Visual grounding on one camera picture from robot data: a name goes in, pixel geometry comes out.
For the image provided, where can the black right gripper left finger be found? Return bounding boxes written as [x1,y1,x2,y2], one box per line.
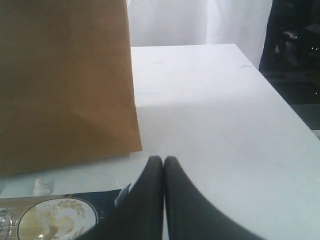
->
[78,156,164,240]

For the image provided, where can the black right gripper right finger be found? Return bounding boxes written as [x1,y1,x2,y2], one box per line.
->
[164,156,254,240]

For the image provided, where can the large brown paper bag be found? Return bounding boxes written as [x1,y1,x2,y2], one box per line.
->
[0,0,142,176]

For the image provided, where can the spaghetti packet dark blue ends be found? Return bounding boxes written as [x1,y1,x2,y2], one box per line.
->
[0,186,130,240]

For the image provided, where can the white backdrop curtain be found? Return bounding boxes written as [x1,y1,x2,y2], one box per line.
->
[126,0,273,68]

